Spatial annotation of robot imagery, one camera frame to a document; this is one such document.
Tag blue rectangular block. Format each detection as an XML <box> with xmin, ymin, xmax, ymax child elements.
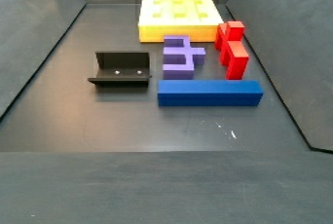
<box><xmin>158</xmin><ymin>80</ymin><xmax>264</xmax><ymax>106</ymax></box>

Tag purple cross-shaped block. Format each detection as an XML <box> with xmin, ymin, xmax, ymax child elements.
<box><xmin>164</xmin><ymin>35</ymin><xmax>206</xmax><ymax>80</ymax></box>

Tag black angle bracket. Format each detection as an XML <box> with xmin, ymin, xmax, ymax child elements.
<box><xmin>89</xmin><ymin>51</ymin><xmax>152</xmax><ymax>86</ymax></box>

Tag yellow peg board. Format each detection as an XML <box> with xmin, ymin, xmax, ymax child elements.
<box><xmin>138</xmin><ymin>0</ymin><xmax>224</xmax><ymax>43</ymax></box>

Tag red stepped block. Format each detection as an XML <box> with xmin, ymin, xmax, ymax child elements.
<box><xmin>214</xmin><ymin>20</ymin><xmax>251</xmax><ymax>80</ymax></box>

